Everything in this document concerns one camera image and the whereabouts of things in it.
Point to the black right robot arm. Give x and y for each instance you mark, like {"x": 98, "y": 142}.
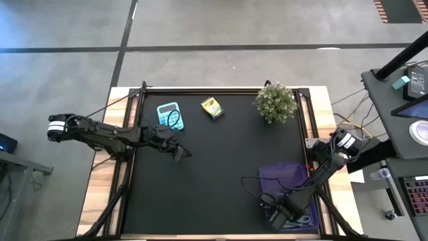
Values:
{"x": 334, "y": 154}

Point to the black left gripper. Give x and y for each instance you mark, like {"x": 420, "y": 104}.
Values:
{"x": 162, "y": 139}

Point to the clear water bottle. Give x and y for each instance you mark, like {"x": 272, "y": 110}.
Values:
{"x": 379, "y": 174}

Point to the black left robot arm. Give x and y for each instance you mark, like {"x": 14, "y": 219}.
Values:
{"x": 107, "y": 134}

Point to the black aluminium table frame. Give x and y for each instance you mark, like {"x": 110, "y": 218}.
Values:
{"x": 200, "y": 90}

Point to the small teal block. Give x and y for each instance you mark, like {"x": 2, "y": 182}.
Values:
{"x": 400, "y": 82}

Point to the white round disc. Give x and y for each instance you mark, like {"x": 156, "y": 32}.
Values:
{"x": 420, "y": 132}

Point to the black device with blue light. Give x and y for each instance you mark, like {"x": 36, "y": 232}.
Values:
{"x": 7, "y": 143}

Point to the backlit keyboard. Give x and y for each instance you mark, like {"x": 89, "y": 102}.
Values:
{"x": 418, "y": 195}

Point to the white metal corner bracket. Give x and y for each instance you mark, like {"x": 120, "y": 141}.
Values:
{"x": 311, "y": 142}

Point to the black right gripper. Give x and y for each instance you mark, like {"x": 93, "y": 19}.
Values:
{"x": 287, "y": 211}

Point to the dark grey side desk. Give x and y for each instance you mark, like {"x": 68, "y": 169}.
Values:
{"x": 384, "y": 117}

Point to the potted green artificial plant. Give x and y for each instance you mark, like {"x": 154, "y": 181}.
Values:
{"x": 275, "y": 102}

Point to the dark grey keyboard desk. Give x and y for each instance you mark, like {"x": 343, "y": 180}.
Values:
{"x": 393, "y": 189}

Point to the black pole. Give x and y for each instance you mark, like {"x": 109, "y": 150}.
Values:
{"x": 401, "y": 57}

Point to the black power adapter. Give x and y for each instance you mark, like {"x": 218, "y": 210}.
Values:
{"x": 416, "y": 82}

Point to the teal calculator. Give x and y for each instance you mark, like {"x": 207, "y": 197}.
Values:
{"x": 165, "y": 117}

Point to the black caster wheel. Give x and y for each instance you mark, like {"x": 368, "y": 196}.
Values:
{"x": 391, "y": 215}

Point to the purple translucent pouch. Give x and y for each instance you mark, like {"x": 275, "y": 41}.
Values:
{"x": 281, "y": 175}

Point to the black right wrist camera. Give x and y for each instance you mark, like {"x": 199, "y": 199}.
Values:
{"x": 269, "y": 202}

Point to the yellow green crayon box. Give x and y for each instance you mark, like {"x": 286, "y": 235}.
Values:
{"x": 212, "y": 107}

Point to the white paper sheet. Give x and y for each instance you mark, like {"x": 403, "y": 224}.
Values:
{"x": 357, "y": 176}

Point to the grey metal desk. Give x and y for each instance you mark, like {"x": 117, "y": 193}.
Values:
{"x": 16, "y": 174}

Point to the tablet screen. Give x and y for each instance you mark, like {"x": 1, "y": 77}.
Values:
{"x": 414, "y": 110}

